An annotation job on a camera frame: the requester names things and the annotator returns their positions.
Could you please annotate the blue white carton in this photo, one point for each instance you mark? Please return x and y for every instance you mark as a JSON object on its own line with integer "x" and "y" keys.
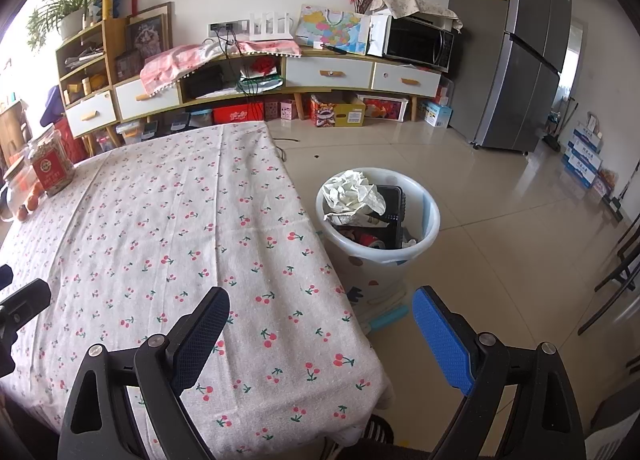
{"x": 587, "y": 136}
{"x": 580, "y": 173}
{"x": 584, "y": 154}

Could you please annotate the wooden shelf cabinet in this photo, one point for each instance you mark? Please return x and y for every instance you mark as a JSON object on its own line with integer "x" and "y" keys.
{"x": 92, "y": 113}

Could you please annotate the floral cloth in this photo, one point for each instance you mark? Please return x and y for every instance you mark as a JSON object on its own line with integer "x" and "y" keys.
{"x": 415, "y": 4}

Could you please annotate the white paper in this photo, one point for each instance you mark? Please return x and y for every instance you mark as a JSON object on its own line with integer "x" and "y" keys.
{"x": 350, "y": 192}

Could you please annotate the mop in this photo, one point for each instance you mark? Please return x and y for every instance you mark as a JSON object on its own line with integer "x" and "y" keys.
{"x": 615, "y": 207}

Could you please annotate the purple cloth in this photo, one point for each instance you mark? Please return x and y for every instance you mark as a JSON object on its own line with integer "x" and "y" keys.
{"x": 52, "y": 108}

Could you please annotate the colourful cardboard box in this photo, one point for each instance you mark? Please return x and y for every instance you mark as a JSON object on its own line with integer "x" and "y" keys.
{"x": 337, "y": 113}

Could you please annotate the black slotted object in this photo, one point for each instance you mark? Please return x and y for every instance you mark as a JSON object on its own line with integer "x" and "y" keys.
{"x": 381, "y": 429}

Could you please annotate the black microwave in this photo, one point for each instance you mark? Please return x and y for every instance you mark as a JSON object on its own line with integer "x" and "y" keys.
{"x": 417, "y": 43}

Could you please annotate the red flat box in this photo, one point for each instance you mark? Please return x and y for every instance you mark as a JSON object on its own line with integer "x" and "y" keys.
{"x": 237, "y": 115}

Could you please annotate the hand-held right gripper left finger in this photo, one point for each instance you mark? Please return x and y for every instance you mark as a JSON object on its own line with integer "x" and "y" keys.
{"x": 200, "y": 335}

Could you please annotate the blue white box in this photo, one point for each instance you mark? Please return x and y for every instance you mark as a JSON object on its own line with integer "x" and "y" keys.
{"x": 437, "y": 114}

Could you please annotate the white crate red picture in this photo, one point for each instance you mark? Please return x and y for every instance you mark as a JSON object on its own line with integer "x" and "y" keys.
{"x": 385, "y": 108}

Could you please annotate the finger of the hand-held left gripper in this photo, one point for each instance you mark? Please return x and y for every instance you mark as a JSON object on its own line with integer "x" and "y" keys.
{"x": 5, "y": 276}
{"x": 30, "y": 300}

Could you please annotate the red label nut jar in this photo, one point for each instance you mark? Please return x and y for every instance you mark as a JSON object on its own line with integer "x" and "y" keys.
{"x": 50, "y": 170}

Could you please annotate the black electronic box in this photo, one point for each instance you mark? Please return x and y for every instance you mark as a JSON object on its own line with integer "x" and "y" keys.
{"x": 202, "y": 80}

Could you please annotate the blue toy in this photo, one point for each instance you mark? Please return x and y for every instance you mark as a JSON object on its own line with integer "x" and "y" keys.
{"x": 109, "y": 3}

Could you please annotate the potted green plant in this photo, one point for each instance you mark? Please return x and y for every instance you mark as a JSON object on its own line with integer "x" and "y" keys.
{"x": 70, "y": 20}

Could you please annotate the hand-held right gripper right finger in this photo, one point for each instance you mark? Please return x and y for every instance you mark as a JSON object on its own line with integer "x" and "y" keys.
{"x": 442, "y": 335}

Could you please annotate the broom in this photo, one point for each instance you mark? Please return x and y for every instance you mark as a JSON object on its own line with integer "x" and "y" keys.
{"x": 552, "y": 140}

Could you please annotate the small crumpled white tissue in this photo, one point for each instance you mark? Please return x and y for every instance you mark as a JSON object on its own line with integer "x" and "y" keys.
{"x": 410, "y": 242}

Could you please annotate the black plastic tray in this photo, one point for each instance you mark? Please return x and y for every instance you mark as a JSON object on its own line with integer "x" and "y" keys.
{"x": 390, "y": 215}

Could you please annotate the small pink box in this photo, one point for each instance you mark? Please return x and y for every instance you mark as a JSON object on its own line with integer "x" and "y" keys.
{"x": 271, "y": 111}
{"x": 288, "y": 109}

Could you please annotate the map print bag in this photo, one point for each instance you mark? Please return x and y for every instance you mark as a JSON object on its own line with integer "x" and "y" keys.
{"x": 330, "y": 28}

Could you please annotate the white picket fence rack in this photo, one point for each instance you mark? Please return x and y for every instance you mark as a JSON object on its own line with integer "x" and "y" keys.
{"x": 270, "y": 29}

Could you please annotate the grey refrigerator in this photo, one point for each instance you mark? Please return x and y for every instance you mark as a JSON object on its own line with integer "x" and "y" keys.
{"x": 510, "y": 65}

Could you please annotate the low wooden white cabinet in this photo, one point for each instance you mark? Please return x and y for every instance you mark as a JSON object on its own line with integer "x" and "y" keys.
{"x": 325, "y": 73}

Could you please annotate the red item in cabinet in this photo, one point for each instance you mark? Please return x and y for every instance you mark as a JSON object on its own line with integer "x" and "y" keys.
{"x": 262, "y": 66}

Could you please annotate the cherry print tablecloth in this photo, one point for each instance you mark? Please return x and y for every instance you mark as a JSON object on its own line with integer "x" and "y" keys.
{"x": 200, "y": 240}

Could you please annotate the blue lidded storage box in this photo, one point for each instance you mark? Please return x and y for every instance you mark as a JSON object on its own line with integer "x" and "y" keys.
{"x": 200, "y": 119}

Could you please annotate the orange fruit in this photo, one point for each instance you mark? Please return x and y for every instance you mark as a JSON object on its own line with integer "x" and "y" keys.
{"x": 32, "y": 201}
{"x": 21, "y": 212}

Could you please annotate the pink cloth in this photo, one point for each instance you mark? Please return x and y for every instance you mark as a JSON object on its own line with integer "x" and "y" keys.
{"x": 170, "y": 63}

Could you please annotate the dark wooden chair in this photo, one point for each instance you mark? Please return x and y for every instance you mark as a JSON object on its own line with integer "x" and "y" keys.
{"x": 615, "y": 275}

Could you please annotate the framed picture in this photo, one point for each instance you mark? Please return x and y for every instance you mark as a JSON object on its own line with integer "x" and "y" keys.
{"x": 147, "y": 35}

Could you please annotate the clear glass jar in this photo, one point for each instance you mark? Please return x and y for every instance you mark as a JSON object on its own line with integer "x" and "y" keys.
{"x": 15, "y": 185}

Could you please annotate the wall power strip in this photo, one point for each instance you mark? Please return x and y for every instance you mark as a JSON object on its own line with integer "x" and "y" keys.
{"x": 225, "y": 28}

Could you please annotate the white patterned trash bin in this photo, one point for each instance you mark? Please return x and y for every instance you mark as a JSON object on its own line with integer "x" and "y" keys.
{"x": 350, "y": 265}

